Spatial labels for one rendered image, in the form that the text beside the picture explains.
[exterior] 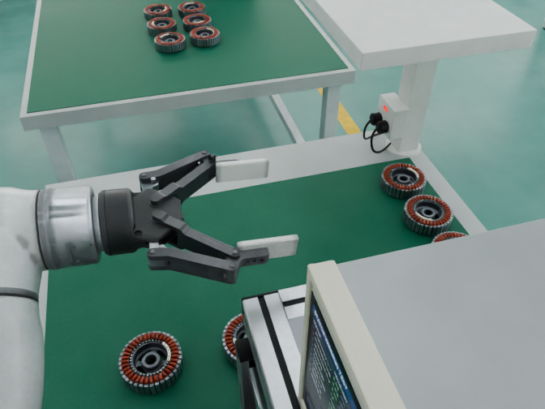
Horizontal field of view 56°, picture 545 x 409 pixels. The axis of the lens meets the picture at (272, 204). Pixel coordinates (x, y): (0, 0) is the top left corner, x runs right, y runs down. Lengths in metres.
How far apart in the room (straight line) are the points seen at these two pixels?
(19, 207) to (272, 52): 1.47
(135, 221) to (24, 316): 0.15
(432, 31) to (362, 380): 0.80
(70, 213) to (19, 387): 0.17
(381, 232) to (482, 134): 1.87
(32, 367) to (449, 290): 0.39
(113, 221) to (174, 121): 2.41
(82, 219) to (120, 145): 2.28
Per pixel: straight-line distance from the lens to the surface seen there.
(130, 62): 1.95
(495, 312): 0.39
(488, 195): 2.63
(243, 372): 0.67
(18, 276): 0.58
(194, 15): 2.18
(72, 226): 0.57
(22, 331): 0.56
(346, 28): 1.01
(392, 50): 0.95
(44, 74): 1.96
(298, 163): 1.40
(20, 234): 0.58
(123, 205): 0.58
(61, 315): 1.13
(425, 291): 0.39
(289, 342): 0.59
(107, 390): 1.01
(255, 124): 2.89
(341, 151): 1.45
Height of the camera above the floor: 1.61
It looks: 43 degrees down
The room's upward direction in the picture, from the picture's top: straight up
